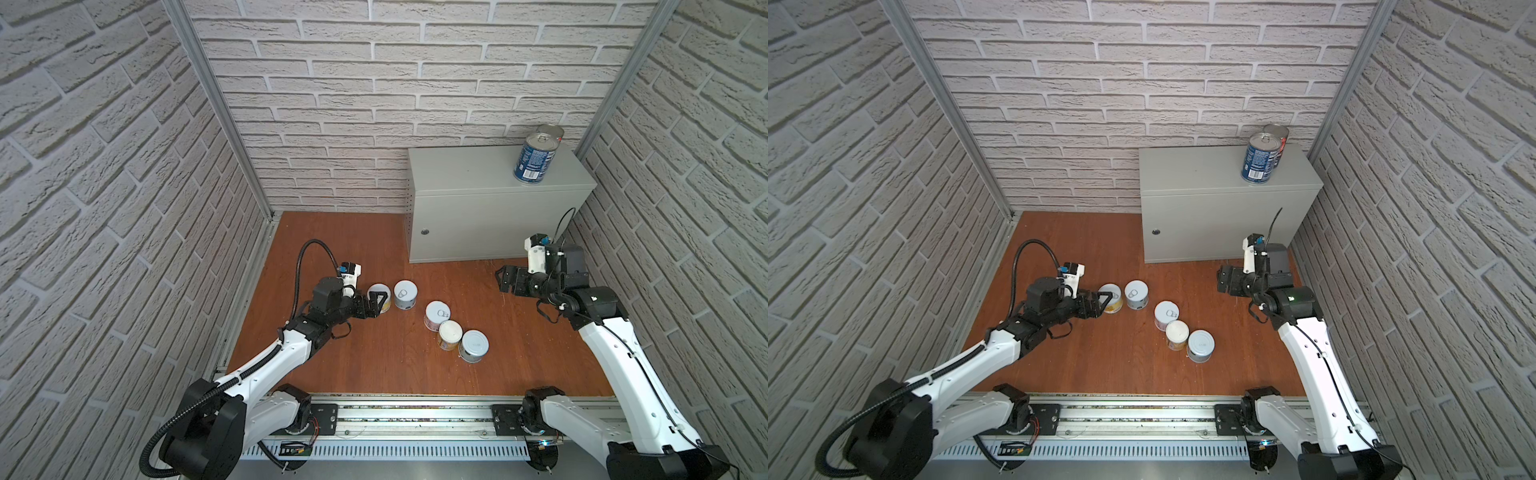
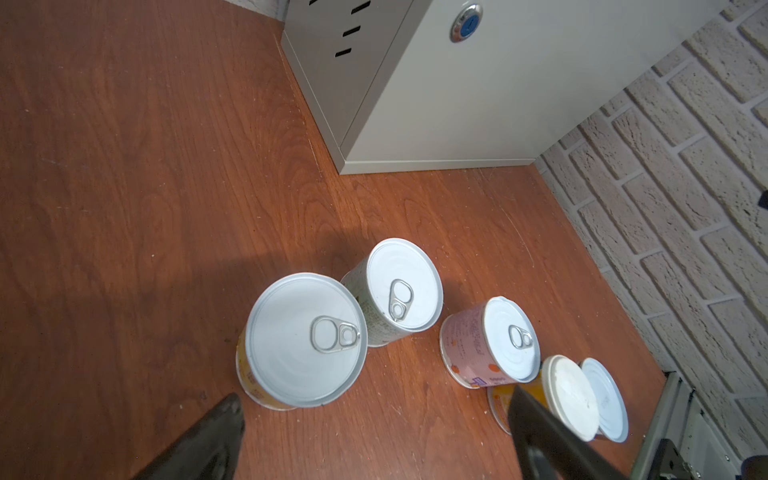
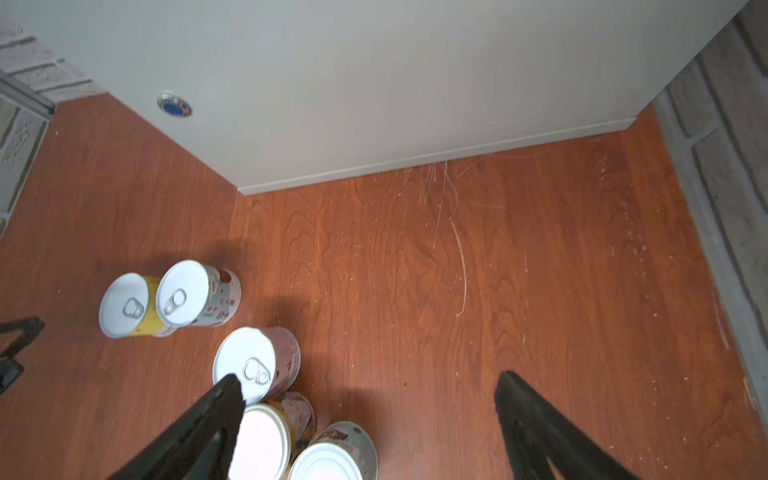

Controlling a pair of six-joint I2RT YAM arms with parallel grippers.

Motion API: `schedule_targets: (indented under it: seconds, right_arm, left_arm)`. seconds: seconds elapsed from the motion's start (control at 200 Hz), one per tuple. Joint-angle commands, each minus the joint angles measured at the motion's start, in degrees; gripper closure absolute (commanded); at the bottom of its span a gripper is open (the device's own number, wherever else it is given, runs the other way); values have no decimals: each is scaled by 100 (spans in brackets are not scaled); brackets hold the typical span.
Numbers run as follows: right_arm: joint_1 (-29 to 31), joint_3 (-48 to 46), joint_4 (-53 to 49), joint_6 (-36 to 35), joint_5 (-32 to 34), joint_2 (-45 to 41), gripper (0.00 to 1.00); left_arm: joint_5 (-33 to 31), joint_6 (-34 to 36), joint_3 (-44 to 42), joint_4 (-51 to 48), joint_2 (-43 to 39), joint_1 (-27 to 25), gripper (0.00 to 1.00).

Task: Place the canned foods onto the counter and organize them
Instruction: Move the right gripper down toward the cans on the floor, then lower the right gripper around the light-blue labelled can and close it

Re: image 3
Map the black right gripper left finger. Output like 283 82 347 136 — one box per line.
111 374 245 479

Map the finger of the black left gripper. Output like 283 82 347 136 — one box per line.
1 317 45 358
0 358 24 394

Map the orange can white lid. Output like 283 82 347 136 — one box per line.
228 391 317 480

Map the yellow label can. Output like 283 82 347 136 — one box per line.
99 272 177 339

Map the grey metal cabinet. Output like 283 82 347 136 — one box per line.
1 1 742 195

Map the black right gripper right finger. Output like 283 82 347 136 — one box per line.
494 371 635 479

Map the white grey label can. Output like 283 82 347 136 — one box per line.
155 260 242 328

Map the pink label can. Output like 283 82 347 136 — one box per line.
212 327 301 405

